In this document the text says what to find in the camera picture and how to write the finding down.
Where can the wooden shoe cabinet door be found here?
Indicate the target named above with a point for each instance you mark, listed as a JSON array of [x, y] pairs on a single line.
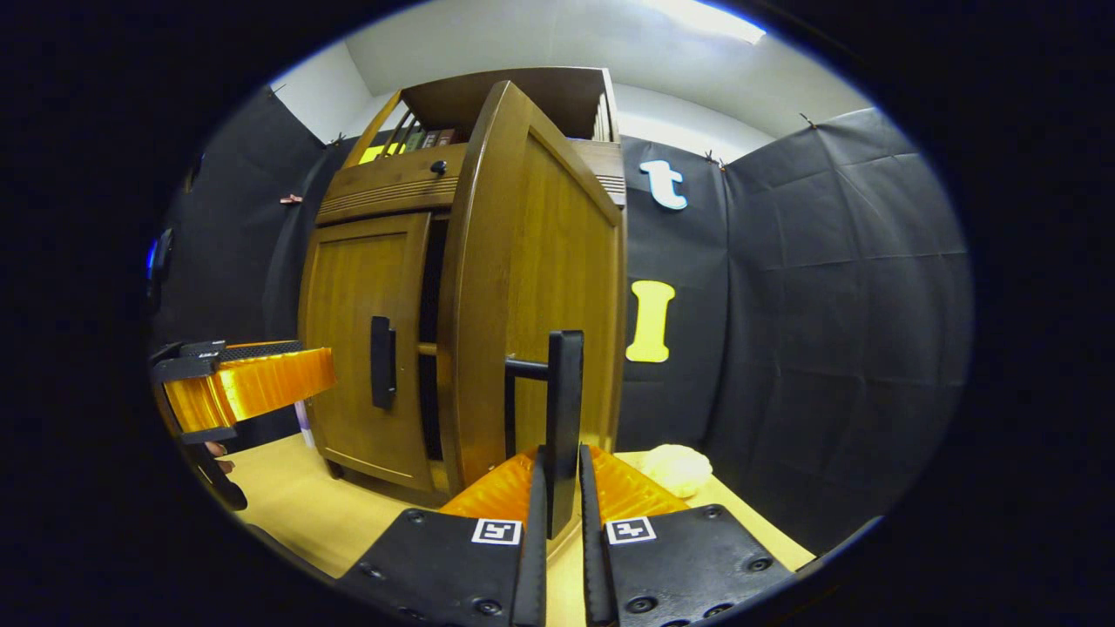
[[348, 348], [540, 261]]

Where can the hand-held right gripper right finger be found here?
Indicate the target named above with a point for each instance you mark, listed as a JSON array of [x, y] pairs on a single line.
[[594, 566]]

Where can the black backdrop cloth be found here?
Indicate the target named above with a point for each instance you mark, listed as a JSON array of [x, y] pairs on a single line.
[[827, 305]]

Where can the pale yellow crumpled cloth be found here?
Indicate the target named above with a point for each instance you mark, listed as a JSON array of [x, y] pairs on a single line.
[[675, 468]]

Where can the wooden double-door shoe cabinet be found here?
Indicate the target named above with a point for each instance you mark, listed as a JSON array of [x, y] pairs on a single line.
[[523, 96]]

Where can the brown book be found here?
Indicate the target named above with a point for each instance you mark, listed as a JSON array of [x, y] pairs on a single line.
[[445, 137]]

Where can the wooden cabinet drawer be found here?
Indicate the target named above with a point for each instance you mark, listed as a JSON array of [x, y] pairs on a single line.
[[383, 187]]

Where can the ceiling light panel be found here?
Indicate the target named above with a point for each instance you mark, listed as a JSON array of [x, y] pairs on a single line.
[[706, 17]]

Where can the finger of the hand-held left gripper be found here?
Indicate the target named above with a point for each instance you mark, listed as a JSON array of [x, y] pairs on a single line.
[[261, 349], [261, 383]]

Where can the green book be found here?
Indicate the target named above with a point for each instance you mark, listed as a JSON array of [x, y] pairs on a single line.
[[414, 140]]

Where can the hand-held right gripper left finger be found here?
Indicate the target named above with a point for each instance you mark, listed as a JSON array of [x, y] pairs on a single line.
[[531, 566]]

